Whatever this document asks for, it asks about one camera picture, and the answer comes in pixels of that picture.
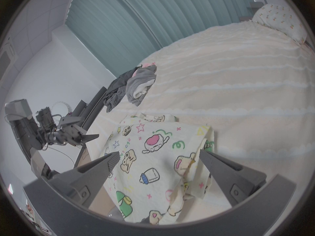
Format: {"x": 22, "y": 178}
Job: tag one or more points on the white printed pillow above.
{"x": 280, "y": 18}

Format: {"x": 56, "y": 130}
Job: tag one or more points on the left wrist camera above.
{"x": 44, "y": 118}

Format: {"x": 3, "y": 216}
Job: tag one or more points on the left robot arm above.
{"x": 24, "y": 131}

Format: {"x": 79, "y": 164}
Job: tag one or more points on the white printed pyjama garment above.
{"x": 152, "y": 161}

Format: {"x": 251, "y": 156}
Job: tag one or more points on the blue-green curtain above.
{"x": 137, "y": 21}

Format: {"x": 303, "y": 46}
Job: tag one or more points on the bed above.
{"x": 221, "y": 82}

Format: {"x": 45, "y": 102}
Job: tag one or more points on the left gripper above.
{"x": 70, "y": 133}

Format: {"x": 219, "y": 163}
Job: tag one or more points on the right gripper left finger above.
{"x": 86, "y": 178}

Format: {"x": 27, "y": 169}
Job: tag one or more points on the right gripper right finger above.
{"x": 231, "y": 181}

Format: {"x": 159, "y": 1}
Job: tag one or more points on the pile of clothes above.
{"x": 137, "y": 85}

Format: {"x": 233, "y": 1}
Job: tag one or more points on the pink garment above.
{"x": 148, "y": 64}

